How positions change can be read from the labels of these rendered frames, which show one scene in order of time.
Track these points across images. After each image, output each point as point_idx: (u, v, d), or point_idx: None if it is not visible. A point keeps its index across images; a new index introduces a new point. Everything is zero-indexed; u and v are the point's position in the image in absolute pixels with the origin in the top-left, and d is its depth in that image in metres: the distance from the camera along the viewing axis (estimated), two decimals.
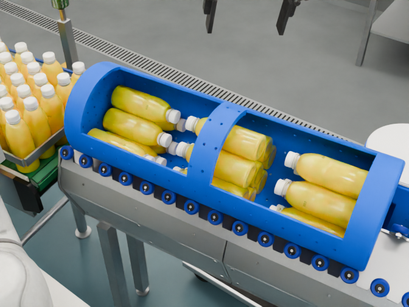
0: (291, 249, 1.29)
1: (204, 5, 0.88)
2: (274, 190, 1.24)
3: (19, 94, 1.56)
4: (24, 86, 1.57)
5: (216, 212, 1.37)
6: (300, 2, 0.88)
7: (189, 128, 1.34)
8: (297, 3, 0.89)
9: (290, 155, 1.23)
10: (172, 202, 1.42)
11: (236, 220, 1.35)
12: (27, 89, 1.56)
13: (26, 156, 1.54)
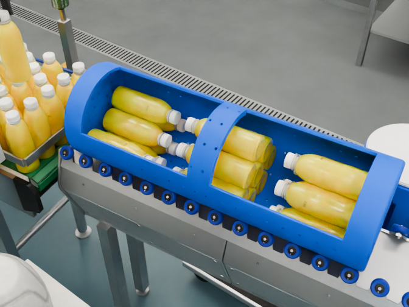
0: (291, 249, 1.29)
1: None
2: (274, 190, 1.24)
3: None
4: (2, 11, 1.40)
5: (216, 212, 1.37)
6: None
7: (188, 129, 1.34)
8: None
9: (288, 156, 1.24)
10: (172, 202, 1.42)
11: (236, 220, 1.35)
12: (5, 14, 1.39)
13: (26, 156, 1.54)
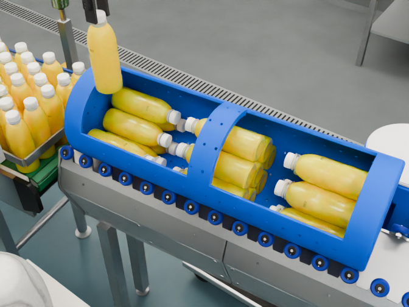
0: (291, 249, 1.29)
1: None
2: (274, 190, 1.24)
3: None
4: (98, 11, 1.21)
5: (216, 212, 1.37)
6: None
7: (188, 129, 1.34)
8: None
9: (288, 156, 1.24)
10: (172, 202, 1.42)
11: (236, 220, 1.35)
12: (103, 14, 1.20)
13: (26, 156, 1.54)
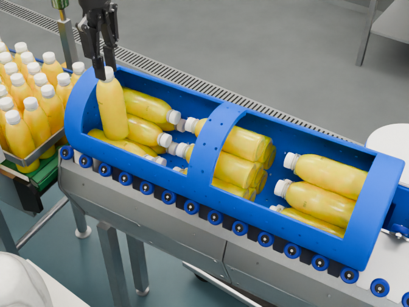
0: (291, 249, 1.29)
1: None
2: (274, 190, 1.24)
3: None
4: (106, 67, 1.31)
5: (216, 212, 1.37)
6: None
7: (188, 129, 1.34)
8: None
9: (288, 156, 1.24)
10: (172, 202, 1.42)
11: (236, 220, 1.35)
12: (111, 71, 1.30)
13: (26, 156, 1.54)
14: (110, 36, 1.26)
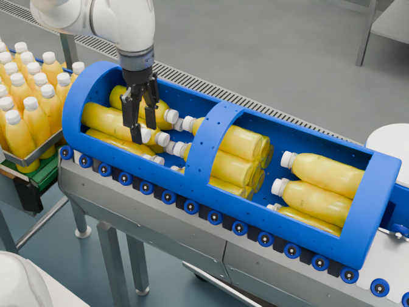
0: (291, 249, 1.29)
1: None
2: (271, 189, 1.24)
3: None
4: (149, 134, 1.40)
5: (215, 212, 1.37)
6: None
7: (186, 128, 1.35)
8: None
9: (285, 155, 1.24)
10: (173, 200, 1.42)
11: (234, 222, 1.35)
12: (147, 142, 1.41)
13: (26, 156, 1.54)
14: (151, 100, 1.34)
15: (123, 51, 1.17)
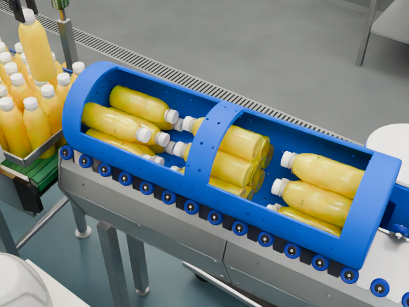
0: (291, 249, 1.29)
1: None
2: (271, 189, 1.24)
3: (139, 137, 1.39)
4: (149, 134, 1.40)
5: (215, 212, 1.37)
6: None
7: (186, 128, 1.35)
8: None
9: (285, 155, 1.24)
10: (173, 200, 1.42)
11: (234, 222, 1.35)
12: (147, 142, 1.41)
13: (41, 62, 1.41)
14: None
15: None
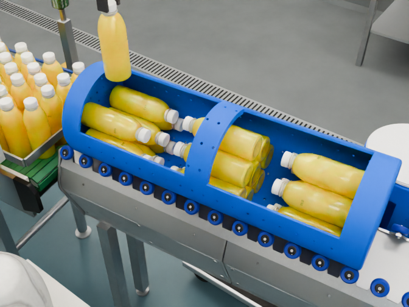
0: (291, 249, 1.29)
1: None
2: (271, 189, 1.24)
3: (139, 137, 1.39)
4: (149, 134, 1.40)
5: (215, 212, 1.37)
6: None
7: (186, 128, 1.35)
8: None
9: (285, 155, 1.24)
10: (173, 200, 1.42)
11: (234, 222, 1.35)
12: (147, 142, 1.41)
13: (120, 58, 1.31)
14: None
15: None
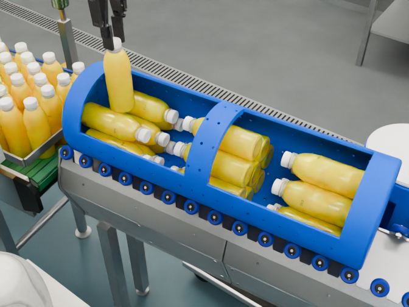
0: (291, 249, 1.29)
1: None
2: (271, 189, 1.24)
3: (139, 137, 1.39)
4: (149, 134, 1.40)
5: (215, 212, 1.37)
6: None
7: (186, 128, 1.35)
8: None
9: (285, 155, 1.24)
10: (173, 200, 1.42)
11: (234, 222, 1.35)
12: (147, 142, 1.41)
13: (124, 92, 1.38)
14: (118, 5, 1.26)
15: None
